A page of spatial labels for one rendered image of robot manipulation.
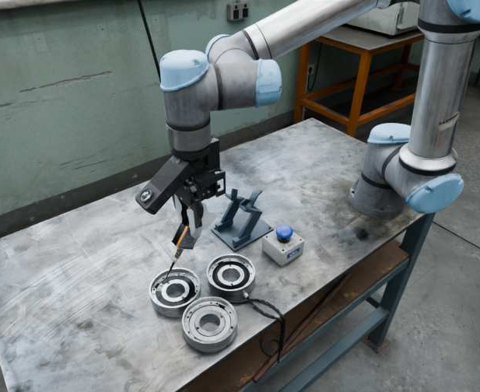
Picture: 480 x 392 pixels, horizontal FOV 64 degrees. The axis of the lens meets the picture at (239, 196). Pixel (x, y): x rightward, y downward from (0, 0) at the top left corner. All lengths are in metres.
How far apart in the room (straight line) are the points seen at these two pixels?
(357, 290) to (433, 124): 0.58
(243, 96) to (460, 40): 0.38
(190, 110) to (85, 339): 0.49
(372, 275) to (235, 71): 0.85
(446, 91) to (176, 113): 0.49
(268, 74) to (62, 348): 0.62
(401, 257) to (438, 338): 0.64
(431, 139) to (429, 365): 1.17
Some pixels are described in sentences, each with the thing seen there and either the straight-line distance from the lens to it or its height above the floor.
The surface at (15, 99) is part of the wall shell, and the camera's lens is 2.21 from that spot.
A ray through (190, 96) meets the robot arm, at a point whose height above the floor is 1.23.
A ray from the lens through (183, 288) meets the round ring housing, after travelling 0.85.
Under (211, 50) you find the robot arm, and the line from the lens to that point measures 0.77.
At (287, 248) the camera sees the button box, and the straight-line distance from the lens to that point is 0.89.
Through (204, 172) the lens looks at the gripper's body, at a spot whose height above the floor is 1.07.
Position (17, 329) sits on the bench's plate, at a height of 0.80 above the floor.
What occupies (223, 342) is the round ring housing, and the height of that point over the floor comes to 0.83.
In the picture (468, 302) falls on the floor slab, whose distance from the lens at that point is 2.14.
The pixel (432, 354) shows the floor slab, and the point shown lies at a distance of 1.89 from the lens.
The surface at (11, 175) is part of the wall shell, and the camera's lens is 2.36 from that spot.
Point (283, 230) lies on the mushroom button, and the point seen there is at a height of 0.87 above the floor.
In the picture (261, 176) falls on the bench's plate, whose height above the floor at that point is 0.80.
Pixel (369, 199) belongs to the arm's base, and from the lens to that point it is 1.08.
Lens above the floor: 1.47
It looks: 37 degrees down
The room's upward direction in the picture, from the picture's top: straight up
